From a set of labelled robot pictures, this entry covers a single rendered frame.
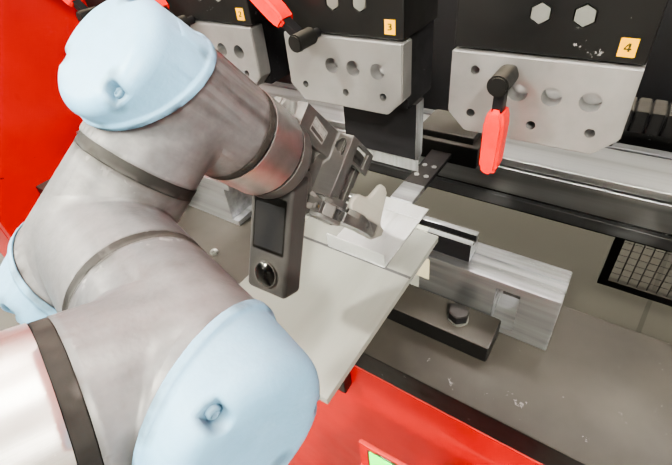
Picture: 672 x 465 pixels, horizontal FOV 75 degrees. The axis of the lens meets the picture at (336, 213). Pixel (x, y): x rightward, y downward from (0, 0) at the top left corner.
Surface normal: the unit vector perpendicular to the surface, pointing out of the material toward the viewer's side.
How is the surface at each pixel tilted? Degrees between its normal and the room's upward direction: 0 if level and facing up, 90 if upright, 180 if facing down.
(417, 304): 0
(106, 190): 62
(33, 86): 90
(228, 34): 90
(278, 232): 67
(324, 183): 40
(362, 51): 90
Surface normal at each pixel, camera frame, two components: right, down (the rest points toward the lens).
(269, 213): -0.52, 0.21
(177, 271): 0.18, -0.90
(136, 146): 0.27, 0.15
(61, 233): -0.41, -0.49
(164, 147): 0.51, 0.32
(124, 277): -0.22, -0.70
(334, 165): -0.42, -0.25
